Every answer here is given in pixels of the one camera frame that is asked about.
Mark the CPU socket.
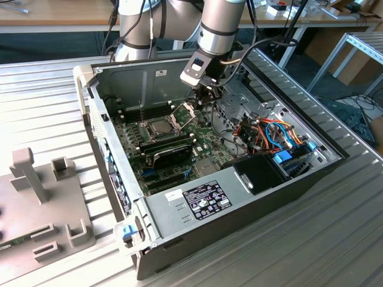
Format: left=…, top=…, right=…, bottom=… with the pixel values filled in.
left=141, top=115, right=178, bottom=142

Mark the metal drive cage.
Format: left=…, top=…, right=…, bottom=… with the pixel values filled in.
left=210, top=53, right=290, bottom=135

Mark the black RAM slot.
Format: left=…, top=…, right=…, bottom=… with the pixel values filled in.
left=118, top=101, right=172, bottom=111
left=120, top=106, right=174, bottom=119
left=139, top=133, right=192, bottom=148
left=140, top=135, right=194, bottom=151
left=120, top=109, right=175, bottom=123
left=119, top=103, right=173, bottom=115
left=143, top=141, right=197, bottom=156
left=141, top=138, right=196, bottom=154

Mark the green motherboard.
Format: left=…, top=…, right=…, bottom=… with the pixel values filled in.
left=113, top=100, right=251, bottom=197

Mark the small white box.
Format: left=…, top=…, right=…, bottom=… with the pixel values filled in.
left=265, top=4, right=308, bottom=19

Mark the black stand pole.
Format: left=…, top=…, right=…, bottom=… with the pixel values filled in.
left=270, top=0, right=310, bottom=62

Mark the silver chipset heat sink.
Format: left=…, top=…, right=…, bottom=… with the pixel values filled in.
left=193, top=157, right=218, bottom=178

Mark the brown cardboard box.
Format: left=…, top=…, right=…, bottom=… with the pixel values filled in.
left=369, top=115, right=383, bottom=148
left=304, top=27, right=383, bottom=87

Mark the black plastic air shroud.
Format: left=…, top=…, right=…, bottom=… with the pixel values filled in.
left=220, top=150, right=293, bottom=196

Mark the black expansion slot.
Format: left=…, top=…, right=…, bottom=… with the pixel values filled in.
left=147, top=178, right=188, bottom=193
left=145, top=172, right=186, bottom=185

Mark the black rating label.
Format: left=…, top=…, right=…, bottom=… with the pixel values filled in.
left=181, top=179, right=233, bottom=221

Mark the silver power supply unit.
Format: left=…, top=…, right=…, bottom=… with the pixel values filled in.
left=142, top=166, right=256, bottom=240

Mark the open black PC case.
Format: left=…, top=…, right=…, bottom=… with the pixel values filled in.
left=73, top=50, right=351, bottom=281

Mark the wooden desk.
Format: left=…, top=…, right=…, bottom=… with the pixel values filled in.
left=0, top=0, right=383, bottom=69

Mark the blue case latch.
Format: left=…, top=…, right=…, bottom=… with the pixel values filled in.
left=121, top=224, right=135, bottom=240

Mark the grey parts rack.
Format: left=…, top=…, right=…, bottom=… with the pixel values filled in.
left=0, top=146, right=97, bottom=286

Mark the green RAM stick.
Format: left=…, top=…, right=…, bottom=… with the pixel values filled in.
left=0, top=234, right=33, bottom=249

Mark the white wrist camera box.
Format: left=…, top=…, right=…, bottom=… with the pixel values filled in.
left=179, top=55, right=218, bottom=89

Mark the black thick cable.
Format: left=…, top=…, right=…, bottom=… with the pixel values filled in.
left=215, top=35, right=299, bottom=88

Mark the blue wire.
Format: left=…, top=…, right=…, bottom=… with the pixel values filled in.
left=264, top=119, right=296, bottom=152

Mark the grey cable with plug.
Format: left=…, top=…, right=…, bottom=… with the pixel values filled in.
left=101, top=0, right=120, bottom=57

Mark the aluminium frame table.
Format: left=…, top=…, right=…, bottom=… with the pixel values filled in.
left=307, top=31, right=383, bottom=97

